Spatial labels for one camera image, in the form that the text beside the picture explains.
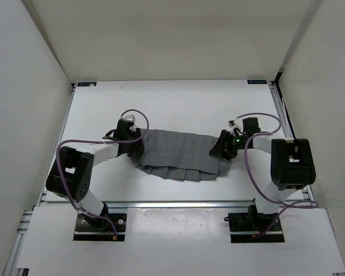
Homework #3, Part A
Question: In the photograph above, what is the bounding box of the blue label sticker right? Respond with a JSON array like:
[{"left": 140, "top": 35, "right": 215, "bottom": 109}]
[{"left": 247, "top": 79, "right": 267, "bottom": 85}]

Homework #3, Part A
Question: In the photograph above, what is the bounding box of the aluminium table edge rail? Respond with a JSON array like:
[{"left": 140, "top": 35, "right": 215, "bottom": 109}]
[{"left": 37, "top": 198, "right": 317, "bottom": 210}]

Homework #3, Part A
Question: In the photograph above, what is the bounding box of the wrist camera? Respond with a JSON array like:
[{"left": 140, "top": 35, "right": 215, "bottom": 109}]
[
  {"left": 120, "top": 114, "right": 136, "bottom": 123},
  {"left": 228, "top": 120, "right": 243, "bottom": 136}
]

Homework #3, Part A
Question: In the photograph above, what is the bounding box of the blue label sticker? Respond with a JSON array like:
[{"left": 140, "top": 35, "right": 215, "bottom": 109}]
[
  {"left": 247, "top": 79, "right": 267, "bottom": 85},
  {"left": 77, "top": 82, "right": 97, "bottom": 87}
]

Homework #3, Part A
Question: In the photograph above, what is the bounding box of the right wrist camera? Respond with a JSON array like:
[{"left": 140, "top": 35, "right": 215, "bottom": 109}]
[{"left": 228, "top": 120, "right": 243, "bottom": 136}]

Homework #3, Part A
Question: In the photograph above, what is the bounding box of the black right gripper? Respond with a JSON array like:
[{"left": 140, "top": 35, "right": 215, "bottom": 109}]
[{"left": 209, "top": 129, "right": 249, "bottom": 159}]

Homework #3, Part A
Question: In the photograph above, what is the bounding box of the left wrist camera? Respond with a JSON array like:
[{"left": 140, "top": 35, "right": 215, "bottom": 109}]
[{"left": 120, "top": 114, "right": 136, "bottom": 123}]

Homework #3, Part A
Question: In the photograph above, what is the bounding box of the white front cover panel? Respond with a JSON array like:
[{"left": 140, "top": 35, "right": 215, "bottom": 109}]
[{"left": 11, "top": 205, "right": 345, "bottom": 275}]

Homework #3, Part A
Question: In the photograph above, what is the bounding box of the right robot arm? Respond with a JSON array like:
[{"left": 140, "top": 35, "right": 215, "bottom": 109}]
[{"left": 209, "top": 113, "right": 317, "bottom": 230}]

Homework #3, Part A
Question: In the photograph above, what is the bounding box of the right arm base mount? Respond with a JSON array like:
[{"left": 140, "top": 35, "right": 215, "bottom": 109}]
[{"left": 224, "top": 205, "right": 285, "bottom": 244}]

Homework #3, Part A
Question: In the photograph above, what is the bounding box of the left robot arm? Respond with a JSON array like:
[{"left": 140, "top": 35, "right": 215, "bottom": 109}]
[{"left": 45, "top": 115, "right": 144, "bottom": 230}]

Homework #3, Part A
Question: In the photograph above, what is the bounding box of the blue label sticker left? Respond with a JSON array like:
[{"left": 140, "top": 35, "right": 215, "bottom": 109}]
[{"left": 77, "top": 82, "right": 97, "bottom": 87}]

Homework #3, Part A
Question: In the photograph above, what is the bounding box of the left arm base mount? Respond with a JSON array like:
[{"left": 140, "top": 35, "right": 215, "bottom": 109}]
[{"left": 73, "top": 213, "right": 127, "bottom": 242}]

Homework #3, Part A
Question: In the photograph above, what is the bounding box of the grey pleated skirt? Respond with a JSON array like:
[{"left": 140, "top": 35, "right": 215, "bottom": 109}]
[{"left": 128, "top": 129, "right": 231, "bottom": 182}]

